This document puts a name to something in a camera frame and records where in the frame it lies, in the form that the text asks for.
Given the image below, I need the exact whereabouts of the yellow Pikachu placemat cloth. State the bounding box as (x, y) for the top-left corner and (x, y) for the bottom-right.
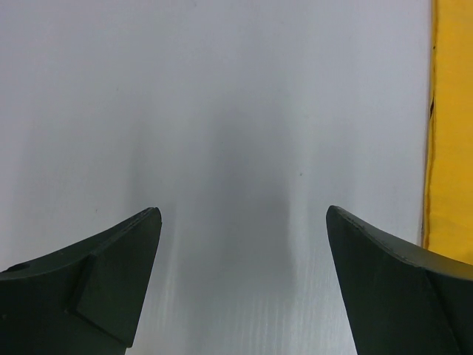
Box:
(423, 1), (472, 264)

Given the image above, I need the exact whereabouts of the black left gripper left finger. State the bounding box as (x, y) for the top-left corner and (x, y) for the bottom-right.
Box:
(1, 207), (162, 354)

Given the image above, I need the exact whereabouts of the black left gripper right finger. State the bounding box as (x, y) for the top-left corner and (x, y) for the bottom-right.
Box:
(326, 206), (472, 354)

